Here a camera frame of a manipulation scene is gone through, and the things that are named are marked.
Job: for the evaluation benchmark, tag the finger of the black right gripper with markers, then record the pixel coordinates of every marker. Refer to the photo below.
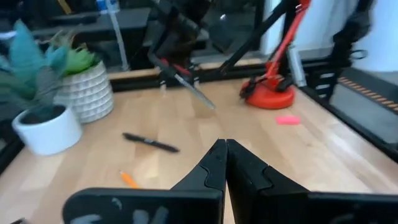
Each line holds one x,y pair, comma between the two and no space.
160,63

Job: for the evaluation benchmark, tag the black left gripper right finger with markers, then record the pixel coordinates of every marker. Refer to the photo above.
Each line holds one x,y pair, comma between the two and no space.
280,207

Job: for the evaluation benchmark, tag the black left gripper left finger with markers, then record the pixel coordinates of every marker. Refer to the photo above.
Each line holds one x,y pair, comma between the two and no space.
143,207

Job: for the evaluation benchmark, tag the orange pencil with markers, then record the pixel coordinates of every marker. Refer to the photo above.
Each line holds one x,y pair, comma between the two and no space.
128,179

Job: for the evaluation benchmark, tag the black pen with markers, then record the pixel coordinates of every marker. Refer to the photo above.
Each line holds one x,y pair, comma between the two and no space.
149,142

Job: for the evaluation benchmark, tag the pink rubber eraser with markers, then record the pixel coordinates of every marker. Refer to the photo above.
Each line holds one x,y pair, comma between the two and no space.
287,120

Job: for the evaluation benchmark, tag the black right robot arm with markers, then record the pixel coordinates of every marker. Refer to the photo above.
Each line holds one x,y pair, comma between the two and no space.
186,12

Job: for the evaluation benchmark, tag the white pole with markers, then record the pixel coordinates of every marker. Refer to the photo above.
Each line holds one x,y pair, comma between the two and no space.
119,40

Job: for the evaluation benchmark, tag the green succulent in patterned pot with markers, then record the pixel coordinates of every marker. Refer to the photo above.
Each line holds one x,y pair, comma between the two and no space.
90,96

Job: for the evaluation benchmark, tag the teal plant in white pot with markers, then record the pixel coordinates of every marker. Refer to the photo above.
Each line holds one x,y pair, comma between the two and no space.
49,137

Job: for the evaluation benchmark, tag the black aluminium table frame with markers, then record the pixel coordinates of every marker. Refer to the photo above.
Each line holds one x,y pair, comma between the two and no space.
140,84

